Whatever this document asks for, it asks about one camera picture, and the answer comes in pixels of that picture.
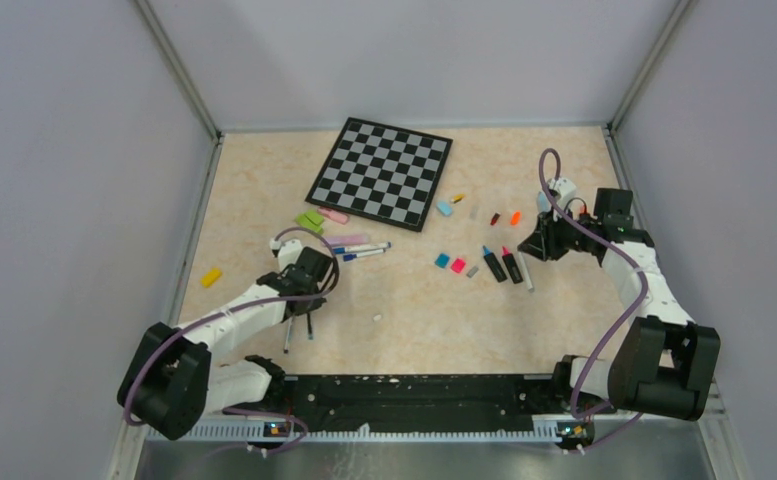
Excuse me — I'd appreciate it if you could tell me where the grey white pen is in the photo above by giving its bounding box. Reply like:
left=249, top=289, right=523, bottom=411
left=516, top=252, right=535, bottom=292

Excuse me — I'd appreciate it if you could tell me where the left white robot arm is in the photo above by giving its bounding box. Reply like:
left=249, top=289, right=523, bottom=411
left=117, top=241, right=339, bottom=440

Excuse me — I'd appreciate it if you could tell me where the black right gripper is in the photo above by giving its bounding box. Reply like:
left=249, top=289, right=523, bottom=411
left=518, top=204, right=599, bottom=262

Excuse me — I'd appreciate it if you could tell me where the pink cap of highlighter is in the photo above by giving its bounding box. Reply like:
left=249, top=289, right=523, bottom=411
left=450, top=258, right=466, bottom=274

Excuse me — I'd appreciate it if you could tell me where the light blue highlighter cap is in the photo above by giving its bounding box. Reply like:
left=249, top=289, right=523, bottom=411
left=436, top=201, right=454, bottom=217

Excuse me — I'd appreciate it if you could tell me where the black grey chessboard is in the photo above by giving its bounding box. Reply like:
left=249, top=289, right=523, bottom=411
left=305, top=117, right=453, bottom=232

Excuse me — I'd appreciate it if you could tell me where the light blue highlighter body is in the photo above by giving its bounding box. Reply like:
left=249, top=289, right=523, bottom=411
left=536, top=191, right=550, bottom=213

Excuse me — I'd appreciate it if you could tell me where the pale purple highlighter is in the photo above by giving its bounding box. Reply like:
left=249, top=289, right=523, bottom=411
left=326, top=234, right=370, bottom=247

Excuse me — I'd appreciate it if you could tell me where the black highlighter pink cap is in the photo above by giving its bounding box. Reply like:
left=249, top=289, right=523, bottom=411
left=502, top=246, right=524, bottom=284

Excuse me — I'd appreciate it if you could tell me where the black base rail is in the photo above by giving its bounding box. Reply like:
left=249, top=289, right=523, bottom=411
left=235, top=373, right=572, bottom=417

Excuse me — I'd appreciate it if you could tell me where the blue cap of highlighter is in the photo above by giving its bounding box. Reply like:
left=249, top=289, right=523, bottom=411
left=434, top=253, right=450, bottom=268

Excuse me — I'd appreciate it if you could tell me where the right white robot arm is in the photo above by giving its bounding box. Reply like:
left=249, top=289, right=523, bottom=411
left=518, top=188, right=721, bottom=421

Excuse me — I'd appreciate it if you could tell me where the yellow highlighter cap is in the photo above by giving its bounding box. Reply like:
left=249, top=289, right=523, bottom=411
left=200, top=267, right=223, bottom=288

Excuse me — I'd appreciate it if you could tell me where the black highlighter blue cap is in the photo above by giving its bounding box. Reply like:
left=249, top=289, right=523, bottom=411
left=482, top=245, right=507, bottom=283

